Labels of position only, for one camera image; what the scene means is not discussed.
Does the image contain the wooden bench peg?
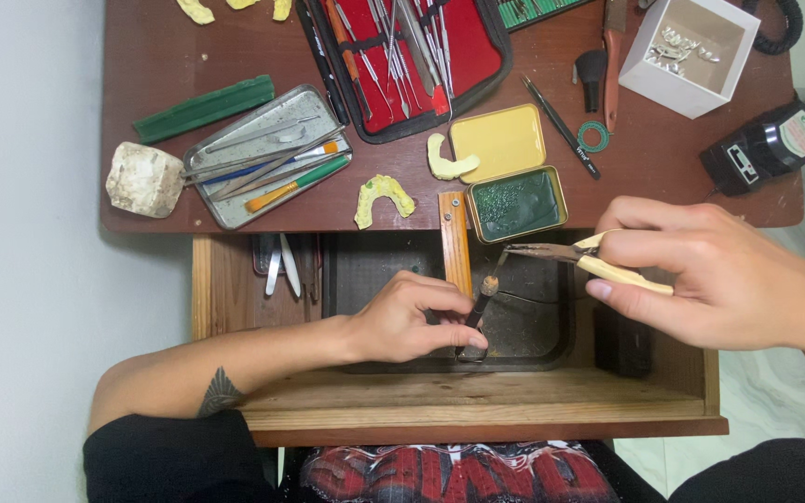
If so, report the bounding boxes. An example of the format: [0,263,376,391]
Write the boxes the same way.
[437,190,475,299]

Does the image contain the black power unit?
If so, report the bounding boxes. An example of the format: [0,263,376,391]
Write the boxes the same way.
[698,99,805,197]

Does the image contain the cream handled pliers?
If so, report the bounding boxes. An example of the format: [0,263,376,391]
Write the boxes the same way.
[504,230,676,298]

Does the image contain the flat metal spatula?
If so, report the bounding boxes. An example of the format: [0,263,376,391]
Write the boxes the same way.
[204,115,321,155]

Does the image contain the blue handled paintbrush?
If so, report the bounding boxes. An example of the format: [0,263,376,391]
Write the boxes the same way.
[200,141,341,187]

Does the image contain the yellow dental arch model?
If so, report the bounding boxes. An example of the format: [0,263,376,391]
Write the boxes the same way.
[353,174,418,232]

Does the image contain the green wax bar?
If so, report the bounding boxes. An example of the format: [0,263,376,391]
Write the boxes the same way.
[132,74,276,146]

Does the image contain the dark metal carving instrument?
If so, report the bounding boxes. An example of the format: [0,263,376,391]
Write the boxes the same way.
[210,150,348,204]

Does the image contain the person's left hand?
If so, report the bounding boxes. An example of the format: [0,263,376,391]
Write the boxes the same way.
[345,270,491,365]

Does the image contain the long thin metal instrument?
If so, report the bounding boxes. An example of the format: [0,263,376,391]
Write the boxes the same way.
[182,125,347,180]

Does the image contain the cream dental arch piece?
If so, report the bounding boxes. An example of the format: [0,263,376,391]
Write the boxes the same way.
[426,132,482,182]

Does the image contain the white plaster block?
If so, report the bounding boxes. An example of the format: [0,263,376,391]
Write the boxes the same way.
[105,141,186,219]

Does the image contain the black stubby brush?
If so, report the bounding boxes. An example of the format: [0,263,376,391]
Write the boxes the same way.
[573,48,609,115]

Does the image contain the black coiled cable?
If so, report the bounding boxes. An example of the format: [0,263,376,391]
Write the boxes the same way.
[741,0,805,56]

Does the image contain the wooden drawer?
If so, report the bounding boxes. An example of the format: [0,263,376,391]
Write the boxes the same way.
[191,233,730,449]

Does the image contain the black tweezers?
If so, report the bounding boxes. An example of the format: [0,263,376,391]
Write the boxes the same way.
[520,74,603,181]

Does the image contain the black pen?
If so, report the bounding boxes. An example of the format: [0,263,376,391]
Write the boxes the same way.
[295,0,352,127]

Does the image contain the green ring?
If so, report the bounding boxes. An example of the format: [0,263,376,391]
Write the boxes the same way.
[576,120,612,154]

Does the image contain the black block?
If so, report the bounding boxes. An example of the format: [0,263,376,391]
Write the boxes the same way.
[592,299,654,380]

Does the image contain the person's black and red shirt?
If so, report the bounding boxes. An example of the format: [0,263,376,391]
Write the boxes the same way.
[82,409,805,503]

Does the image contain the person's right hand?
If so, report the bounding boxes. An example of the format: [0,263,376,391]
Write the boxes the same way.
[584,195,805,356]

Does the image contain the black tool with cork tip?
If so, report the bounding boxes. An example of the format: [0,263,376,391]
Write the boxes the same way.
[454,250,510,361]

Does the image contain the open tin with green wax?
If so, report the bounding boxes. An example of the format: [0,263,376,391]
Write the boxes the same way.
[448,102,570,245]

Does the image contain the brown handled knife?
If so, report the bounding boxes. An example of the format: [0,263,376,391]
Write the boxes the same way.
[601,0,629,134]

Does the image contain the white plastic tools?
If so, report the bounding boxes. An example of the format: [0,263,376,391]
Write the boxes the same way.
[264,233,303,299]

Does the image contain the black drawer tray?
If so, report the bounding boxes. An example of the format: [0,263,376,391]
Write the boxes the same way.
[321,232,579,374]

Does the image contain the orange and green brush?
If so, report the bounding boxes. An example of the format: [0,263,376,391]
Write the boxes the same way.
[245,154,352,215]

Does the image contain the large yellow wax piece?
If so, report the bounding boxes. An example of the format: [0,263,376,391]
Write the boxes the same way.
[175,0,217,27]

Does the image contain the green bur holder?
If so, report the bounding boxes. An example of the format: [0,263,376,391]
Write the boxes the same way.
[496,0,594,33]

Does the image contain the row of metal dental instruments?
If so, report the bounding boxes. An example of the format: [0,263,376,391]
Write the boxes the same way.
[333,0,457,121]

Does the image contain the metal instrument tray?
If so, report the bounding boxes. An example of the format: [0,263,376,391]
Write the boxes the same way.
[182,84,354,232]

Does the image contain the orange handled carving tool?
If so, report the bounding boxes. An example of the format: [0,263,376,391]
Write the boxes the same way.
[323,0,374,121]

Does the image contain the white square box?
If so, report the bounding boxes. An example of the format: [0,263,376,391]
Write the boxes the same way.
[618,0,763,120]

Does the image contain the red lined tool case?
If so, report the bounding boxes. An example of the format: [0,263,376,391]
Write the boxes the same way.
[304,0,514,146]

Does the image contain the heap of small metal parts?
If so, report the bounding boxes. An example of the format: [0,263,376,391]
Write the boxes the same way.
[646,26,723,77]

